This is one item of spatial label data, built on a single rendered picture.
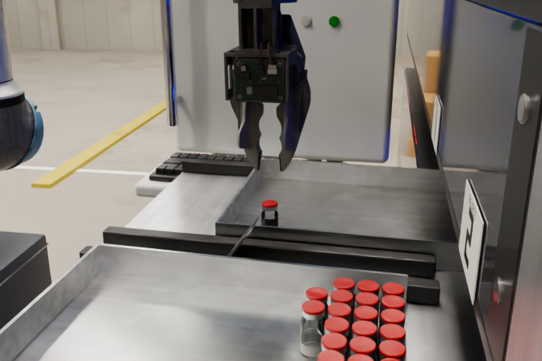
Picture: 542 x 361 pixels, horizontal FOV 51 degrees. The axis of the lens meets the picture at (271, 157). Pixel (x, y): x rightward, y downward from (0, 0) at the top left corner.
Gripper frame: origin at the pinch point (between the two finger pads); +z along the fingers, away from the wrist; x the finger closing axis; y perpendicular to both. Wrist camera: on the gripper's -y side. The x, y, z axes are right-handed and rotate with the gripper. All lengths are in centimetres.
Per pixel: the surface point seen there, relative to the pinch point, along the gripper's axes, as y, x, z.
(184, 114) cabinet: -56, -32, 9
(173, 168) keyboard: -37.1, -27.9, 15.2
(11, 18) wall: -821, -617, 40
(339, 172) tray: -20.6, 6.9, 8.7
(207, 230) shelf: 0.2, -8.6, 10.5
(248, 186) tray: -10.3, -5.6, 7.9
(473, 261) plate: 28.7, 19.9, -2.6
